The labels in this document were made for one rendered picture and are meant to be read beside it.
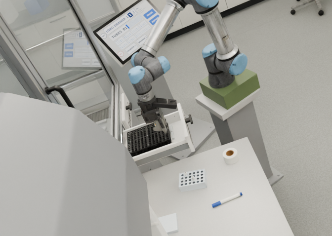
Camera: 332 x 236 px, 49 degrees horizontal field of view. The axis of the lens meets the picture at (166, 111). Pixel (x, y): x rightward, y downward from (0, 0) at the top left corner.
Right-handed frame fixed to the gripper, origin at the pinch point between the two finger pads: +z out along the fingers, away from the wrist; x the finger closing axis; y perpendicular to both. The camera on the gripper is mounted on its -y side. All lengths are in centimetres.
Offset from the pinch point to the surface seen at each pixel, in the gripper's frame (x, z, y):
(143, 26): -108, -11, 10
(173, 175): 12.0, 19.5, 3.6
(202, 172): 19.1, 15.8, -11.5
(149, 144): 1.7, 5.5, 10.8
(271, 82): -145, 93, -75
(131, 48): -92, -5, 20
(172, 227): 43.1, 18.0, 5.1
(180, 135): -6.6, 11.6, -4.0
